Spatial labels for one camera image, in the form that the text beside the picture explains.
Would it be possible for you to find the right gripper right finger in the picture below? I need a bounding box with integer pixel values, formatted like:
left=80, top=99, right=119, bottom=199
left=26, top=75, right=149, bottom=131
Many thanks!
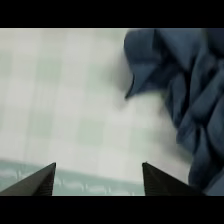
left=142, top=162, right=202, bottom=197

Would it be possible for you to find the blue shirt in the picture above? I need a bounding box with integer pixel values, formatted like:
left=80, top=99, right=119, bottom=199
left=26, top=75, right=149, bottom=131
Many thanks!
left=123, top=28, right=224, bottom=197

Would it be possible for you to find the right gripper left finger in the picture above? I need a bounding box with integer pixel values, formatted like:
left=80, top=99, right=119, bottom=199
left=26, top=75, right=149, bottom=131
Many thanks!
left=0, top=162, right=57, bottom=197

